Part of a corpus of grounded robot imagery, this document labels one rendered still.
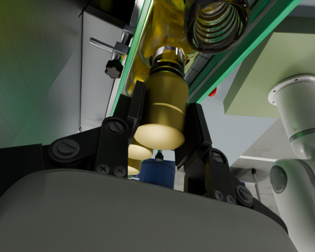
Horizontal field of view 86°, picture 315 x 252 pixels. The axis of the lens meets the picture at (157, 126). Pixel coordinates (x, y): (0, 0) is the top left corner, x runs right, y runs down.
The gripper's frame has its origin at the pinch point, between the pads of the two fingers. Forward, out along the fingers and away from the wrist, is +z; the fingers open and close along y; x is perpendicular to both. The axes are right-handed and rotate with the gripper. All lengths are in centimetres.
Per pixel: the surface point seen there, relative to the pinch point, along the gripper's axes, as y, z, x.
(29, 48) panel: -12.0, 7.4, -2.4
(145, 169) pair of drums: 59, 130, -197
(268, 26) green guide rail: 12.8, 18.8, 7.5
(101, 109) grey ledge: -8, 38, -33
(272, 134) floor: 181, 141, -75
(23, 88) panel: -12.1, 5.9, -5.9
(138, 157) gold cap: 0.3, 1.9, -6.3
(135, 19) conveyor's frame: -5.2, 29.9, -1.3
